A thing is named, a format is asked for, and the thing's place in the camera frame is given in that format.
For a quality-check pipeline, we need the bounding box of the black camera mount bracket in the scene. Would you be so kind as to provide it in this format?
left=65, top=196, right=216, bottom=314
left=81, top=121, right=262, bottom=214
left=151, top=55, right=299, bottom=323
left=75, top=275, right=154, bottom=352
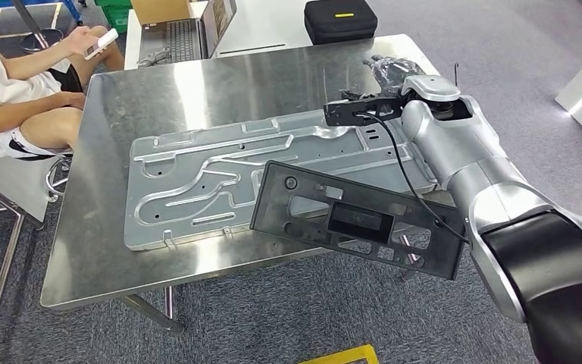
left=323, top=90, right=410, bottom=127

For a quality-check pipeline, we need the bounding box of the grey laptop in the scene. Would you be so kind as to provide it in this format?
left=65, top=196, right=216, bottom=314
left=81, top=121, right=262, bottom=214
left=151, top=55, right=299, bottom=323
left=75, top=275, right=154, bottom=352
left=137, top=0, right=238, bottom=66

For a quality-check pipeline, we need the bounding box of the grey stamped metal plate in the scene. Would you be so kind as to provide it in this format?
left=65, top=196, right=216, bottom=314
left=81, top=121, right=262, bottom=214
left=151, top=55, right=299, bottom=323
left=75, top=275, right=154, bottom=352
left=124, top=109, right=440, bottom=253

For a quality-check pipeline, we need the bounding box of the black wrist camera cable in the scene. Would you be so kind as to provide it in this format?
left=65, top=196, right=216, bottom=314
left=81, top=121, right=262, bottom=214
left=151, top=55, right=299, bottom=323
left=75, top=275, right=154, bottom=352
left=353, top=111, right=471, bottom=246

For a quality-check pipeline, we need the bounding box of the metal hand tool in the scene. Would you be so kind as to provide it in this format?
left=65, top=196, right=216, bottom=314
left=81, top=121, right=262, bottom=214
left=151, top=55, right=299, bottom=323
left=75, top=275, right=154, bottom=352
left=136, top=49, right=171, bottom=67

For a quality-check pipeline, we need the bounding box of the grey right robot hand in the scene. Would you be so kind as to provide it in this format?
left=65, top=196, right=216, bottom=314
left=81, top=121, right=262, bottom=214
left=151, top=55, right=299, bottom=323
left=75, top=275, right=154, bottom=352
left=362, top=54, right=427, bottom=97

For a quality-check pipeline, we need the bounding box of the black plastic panel part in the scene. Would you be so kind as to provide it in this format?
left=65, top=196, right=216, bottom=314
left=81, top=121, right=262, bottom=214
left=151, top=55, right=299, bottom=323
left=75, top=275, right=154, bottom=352
left=249, top=160, right=467, bottom=281

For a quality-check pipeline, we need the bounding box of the chrome stool footrest ring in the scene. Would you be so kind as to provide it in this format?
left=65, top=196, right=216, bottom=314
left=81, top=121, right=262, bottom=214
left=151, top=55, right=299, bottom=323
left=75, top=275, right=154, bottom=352
left=45, top=156, right=71, bottom=203

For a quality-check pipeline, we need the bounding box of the person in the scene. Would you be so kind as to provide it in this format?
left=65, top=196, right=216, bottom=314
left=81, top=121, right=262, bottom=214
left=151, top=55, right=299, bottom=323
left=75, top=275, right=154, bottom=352
left=0, top=12, right=125, bottom=162

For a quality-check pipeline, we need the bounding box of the white desk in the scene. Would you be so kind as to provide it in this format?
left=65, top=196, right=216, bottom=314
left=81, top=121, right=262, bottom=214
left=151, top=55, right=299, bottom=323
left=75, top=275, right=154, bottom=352
left=124, top=0, right=317, bottom=71

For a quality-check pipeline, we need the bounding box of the cardboard box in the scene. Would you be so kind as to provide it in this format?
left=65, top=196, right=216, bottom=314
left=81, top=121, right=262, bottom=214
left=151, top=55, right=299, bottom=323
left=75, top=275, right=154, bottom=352
left=130, top=0, right=194, bottom=26

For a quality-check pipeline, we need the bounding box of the white phone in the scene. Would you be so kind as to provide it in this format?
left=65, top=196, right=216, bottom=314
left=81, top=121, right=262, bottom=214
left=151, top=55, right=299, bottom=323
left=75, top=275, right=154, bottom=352
left=83, top=28, right=120, bottom=61

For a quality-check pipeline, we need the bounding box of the black box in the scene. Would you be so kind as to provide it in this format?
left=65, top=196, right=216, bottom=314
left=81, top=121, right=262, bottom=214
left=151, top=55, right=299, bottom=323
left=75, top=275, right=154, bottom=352
left=303, top=0, right=379, bottom=46

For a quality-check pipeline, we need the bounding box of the green plastic crate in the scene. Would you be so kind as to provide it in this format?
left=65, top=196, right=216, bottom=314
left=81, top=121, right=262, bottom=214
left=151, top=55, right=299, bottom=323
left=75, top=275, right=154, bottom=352
left=95, top=0, right=134, bottom=33

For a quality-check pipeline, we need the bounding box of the grey table with steel legs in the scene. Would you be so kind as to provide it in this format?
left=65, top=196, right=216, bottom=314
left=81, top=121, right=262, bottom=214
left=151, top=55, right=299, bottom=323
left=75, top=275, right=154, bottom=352
left=0, top=143, right=74, bottom=364

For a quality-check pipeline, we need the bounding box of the stainless steel workbench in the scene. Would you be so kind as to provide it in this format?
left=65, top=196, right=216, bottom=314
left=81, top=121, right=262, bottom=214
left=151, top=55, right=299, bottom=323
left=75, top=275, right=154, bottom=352
left=39, top=33, right=468, bottom=335

